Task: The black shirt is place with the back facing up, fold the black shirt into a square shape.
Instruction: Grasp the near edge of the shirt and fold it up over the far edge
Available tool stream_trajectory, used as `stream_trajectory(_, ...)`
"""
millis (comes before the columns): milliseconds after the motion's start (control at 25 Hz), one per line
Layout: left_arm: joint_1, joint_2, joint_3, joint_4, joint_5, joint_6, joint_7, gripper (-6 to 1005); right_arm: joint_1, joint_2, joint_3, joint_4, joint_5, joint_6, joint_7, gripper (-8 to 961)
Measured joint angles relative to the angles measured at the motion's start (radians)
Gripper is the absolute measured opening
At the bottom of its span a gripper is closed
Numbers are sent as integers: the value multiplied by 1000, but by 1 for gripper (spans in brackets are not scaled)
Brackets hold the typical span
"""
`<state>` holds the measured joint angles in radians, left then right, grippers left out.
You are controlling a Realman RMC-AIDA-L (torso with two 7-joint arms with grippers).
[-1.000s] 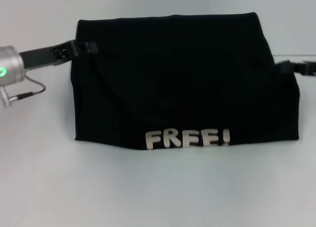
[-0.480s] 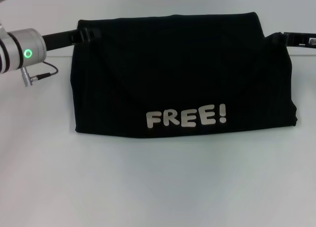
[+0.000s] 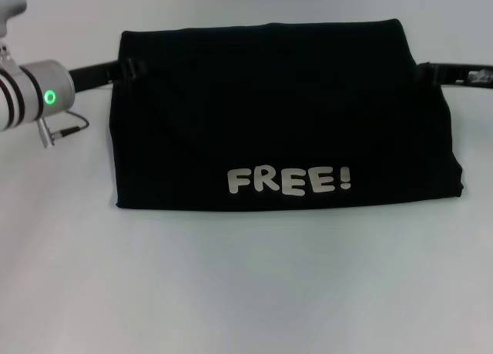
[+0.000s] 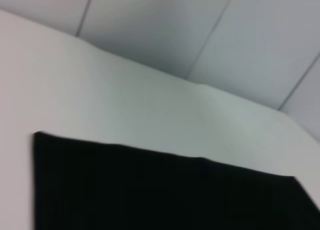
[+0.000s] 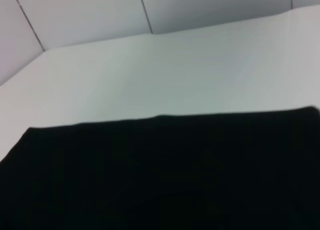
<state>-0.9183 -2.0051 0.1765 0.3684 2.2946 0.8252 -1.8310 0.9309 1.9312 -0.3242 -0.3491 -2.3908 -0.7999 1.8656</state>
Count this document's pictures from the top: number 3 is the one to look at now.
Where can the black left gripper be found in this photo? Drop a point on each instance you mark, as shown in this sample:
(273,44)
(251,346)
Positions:
(94,75)

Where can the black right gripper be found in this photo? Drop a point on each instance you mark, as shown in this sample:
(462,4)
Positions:
(462,75)

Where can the black shirt with FREE print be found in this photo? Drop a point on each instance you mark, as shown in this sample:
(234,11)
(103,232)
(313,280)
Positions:
(269,119)

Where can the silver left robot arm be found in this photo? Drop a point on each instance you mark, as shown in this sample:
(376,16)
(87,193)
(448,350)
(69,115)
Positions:
(38,88)

